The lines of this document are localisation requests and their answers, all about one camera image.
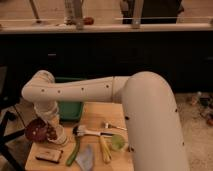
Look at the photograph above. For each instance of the dark red round plate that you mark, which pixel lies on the dark red round plate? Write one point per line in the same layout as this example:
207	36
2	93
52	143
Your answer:
36	130

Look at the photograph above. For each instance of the green plastic tray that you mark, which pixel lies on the green plastic tray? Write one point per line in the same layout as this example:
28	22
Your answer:
69	111

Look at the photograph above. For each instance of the grey folded cloth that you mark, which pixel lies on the grey folded cloth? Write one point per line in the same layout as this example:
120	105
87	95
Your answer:
85	159

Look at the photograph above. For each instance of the green long vegetable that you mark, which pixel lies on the green long vegetable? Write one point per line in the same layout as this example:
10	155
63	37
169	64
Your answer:
74	153

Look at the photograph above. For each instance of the white paper cup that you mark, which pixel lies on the white paper cup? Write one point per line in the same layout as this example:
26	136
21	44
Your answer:
61	135

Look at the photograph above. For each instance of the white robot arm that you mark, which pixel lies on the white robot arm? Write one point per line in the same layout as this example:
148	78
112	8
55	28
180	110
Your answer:
149	106

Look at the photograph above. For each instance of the purple grape bunch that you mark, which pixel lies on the purple grape bunch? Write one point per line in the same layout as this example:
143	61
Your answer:
51	133

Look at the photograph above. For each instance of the small wooden block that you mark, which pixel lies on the small wooden block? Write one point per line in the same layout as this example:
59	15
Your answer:
50	155

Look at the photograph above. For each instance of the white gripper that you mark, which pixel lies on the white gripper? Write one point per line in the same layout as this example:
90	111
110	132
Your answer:
48	112

